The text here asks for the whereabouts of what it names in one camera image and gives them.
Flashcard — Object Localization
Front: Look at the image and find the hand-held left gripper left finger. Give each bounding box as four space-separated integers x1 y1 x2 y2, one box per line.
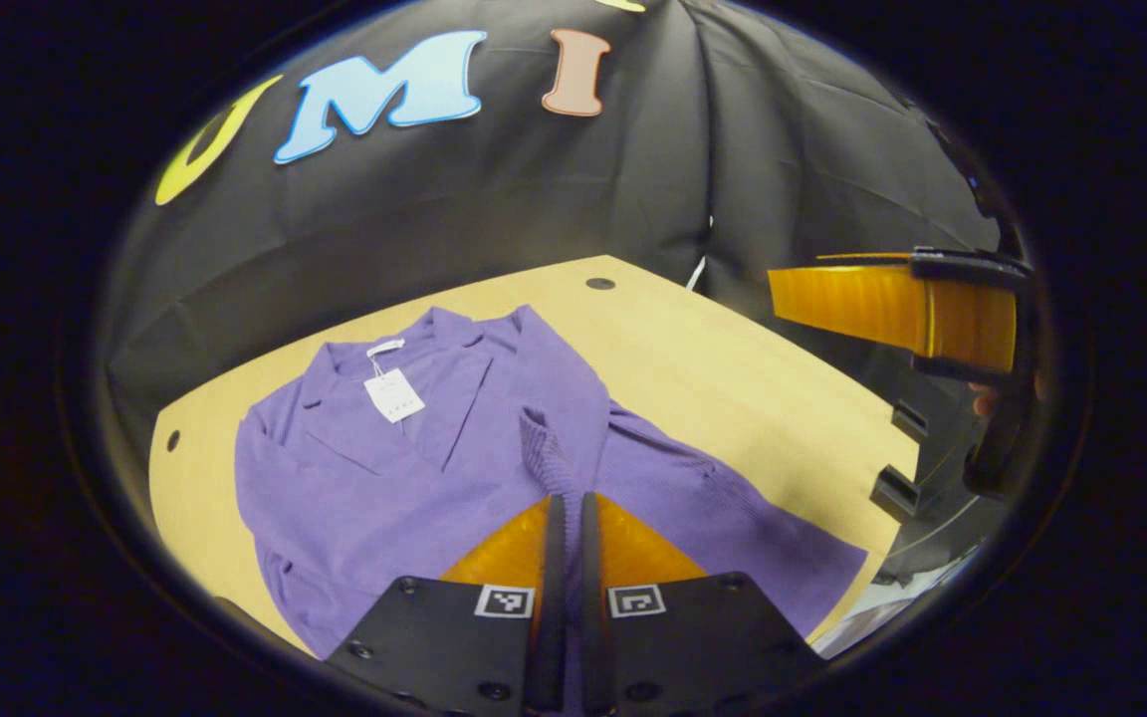
325 493 567 717

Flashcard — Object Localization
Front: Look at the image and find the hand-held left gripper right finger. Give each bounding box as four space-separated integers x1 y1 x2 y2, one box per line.
578 491 825 717

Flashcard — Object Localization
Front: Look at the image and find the purple jacket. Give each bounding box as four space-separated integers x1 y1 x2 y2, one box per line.
233 304 869 660

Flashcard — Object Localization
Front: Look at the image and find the black table clamp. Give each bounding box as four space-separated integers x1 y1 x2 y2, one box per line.
890 398 935 445
869 465 925 522

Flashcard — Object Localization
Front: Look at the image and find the white paper hang tag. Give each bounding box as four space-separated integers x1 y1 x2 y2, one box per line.
363 368 427 425

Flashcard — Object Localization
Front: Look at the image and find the white cable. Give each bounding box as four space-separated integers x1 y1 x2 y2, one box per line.
685 211 716 293

